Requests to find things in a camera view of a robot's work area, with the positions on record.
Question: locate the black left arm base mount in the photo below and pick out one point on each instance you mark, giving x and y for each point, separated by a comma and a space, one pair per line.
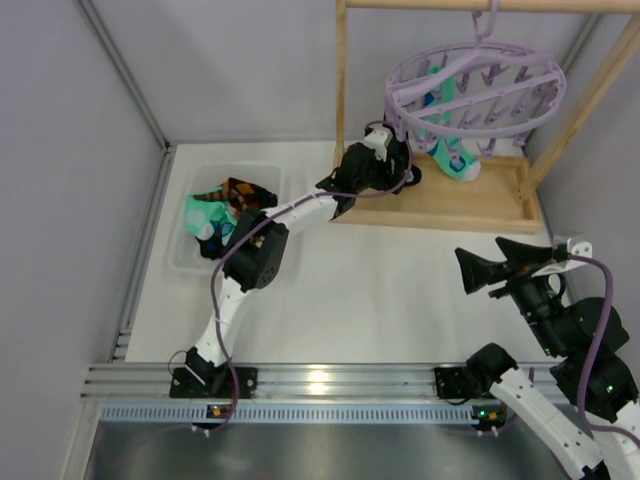
186, 385

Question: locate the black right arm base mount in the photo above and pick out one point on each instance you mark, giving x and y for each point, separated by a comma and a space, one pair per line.
458, 385

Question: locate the white plastic laundry basket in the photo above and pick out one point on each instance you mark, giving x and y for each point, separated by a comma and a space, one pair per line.
183, 252

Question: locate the aluminium frame post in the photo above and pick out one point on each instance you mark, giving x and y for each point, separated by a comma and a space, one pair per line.
101, 31

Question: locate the black blue sport sock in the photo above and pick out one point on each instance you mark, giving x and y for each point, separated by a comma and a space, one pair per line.
214, 248

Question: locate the mint green sock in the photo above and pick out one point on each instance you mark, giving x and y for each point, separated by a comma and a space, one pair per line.
208, 214
448, 152

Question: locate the grey slotted cable duct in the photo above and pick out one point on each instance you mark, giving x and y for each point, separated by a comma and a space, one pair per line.
309, 413

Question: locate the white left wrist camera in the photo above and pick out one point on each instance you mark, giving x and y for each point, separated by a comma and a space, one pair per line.
378, 140

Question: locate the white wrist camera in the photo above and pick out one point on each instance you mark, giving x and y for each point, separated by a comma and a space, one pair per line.
378, 140
567, 254

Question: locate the purple round clip hanger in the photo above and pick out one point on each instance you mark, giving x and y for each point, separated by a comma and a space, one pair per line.
503, 91

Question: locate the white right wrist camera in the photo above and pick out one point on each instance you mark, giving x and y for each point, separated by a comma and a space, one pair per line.
567, 254

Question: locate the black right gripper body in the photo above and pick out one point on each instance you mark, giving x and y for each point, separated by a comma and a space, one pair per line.
513, 278

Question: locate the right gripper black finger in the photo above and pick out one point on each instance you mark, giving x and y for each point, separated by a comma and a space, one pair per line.
519, 255
477, 272

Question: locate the wooden hanger rack frame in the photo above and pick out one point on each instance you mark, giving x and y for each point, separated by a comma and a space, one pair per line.
504, 197

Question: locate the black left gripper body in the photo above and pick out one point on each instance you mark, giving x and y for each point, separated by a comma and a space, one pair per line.
396, 161

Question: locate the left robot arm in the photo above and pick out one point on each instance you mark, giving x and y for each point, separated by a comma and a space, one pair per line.
251, 258

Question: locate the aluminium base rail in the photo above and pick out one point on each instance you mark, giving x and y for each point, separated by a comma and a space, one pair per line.
322, 382

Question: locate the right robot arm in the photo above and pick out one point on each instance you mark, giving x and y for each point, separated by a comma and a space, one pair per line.
566, 298

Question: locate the red yellow black argyle sock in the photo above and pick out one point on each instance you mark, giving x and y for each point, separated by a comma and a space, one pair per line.
242, 195

